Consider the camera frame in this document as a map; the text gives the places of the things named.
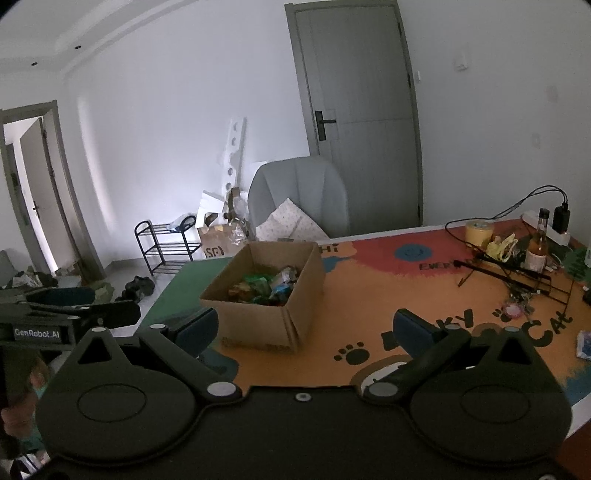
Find open white door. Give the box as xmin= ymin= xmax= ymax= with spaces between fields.
xmin=18 ymin=117 xmax=77 ymax=273

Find crumpled yellow wrapper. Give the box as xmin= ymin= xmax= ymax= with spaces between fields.
xmin=485 ymin=233 xmax=518 ymax=259

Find black wire rack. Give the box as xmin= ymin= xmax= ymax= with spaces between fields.
xmin=455 ymin=256 xmax=578 ymax=308

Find dotted white pillow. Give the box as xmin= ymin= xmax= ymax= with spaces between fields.
xmin=255 ymin=198 xmax=331 ymax=241

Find glass bottle with amber liquid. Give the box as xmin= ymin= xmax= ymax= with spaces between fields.
xmin=524 ymin=209 xmax=551 ymax=273

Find key bunch with pink charm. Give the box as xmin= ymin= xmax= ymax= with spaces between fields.
xmin=501 ymin=288 xmax=532 ymax=319

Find black door handle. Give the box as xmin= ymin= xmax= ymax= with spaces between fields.
xmin=314 ymin=110 xmax=337 ymax=141

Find black metal shoe rack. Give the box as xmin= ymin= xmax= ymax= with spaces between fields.
xmin=135 ymin=215 xmax=202 ymax=276

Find dark shoes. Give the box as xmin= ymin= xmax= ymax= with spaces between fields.
xmin=115 ymin=275 xmax=155 ymax=303

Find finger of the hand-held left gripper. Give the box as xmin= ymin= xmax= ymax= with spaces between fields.
xmin=27 ymin=300 xmax=142 ymax=331
xmin=20 ymin=286 xmax=115 ymax=307

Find white foam board with holes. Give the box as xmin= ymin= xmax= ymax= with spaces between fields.
xmin=217 ymin=116 xmax=247 ymax=195

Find black charger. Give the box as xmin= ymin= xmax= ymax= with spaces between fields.
xmin=553 ymin=202 xmax=571 ymax=234

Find pile of assorted snack packets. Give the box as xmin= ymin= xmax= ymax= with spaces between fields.
xmin=228 ymin=265 xmax=305 ymax=308

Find grey armchair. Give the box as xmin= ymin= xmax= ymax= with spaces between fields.
xmin=247 ymin=156 xmax=351 ymax=241

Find dark flat object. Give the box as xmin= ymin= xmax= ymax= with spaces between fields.
xmin=566 ymin=249 xmax=591 ymax=280

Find beige masking tape roll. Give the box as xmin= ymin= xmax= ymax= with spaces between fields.
xmin=465 ymin=220 xmax=495 ymax=250

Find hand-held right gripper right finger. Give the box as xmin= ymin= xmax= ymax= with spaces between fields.
xmin=362 ymin=308 xmax=563 ymax=408

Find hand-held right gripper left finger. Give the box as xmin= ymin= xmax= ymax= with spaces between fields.
xmin=52 ymin=307 xmax=244 ymax=408

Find brown cardboard box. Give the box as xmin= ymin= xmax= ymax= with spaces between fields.
xmin=199 ymin=241 xmax=326 ymax=354

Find white power strip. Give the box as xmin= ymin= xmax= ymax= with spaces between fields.
xmin=522 ymin=210 xmax=573 ymax=245

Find grey door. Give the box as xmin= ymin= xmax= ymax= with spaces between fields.
xmin=285 ymin=0 xmax=424 ymax=232

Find black cable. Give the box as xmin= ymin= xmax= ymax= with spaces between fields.
xmin=444 ymin=185 xmax=570 ymax=245

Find printed cartoon table mat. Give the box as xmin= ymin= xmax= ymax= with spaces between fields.
xmin=139 ymin=219 xmax=591 ymax=407

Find brown paper bag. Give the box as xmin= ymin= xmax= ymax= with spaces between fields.
xmin=198 ymin=222 xmax=252 ymax=260

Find white cardboard sheet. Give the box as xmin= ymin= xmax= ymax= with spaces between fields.
xmin=196 ymin=191 xmax=229 ymax=227

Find pile of dark clothes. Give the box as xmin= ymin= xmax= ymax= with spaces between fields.
xmin=9 ymin=270 xmax=116 ymax=305

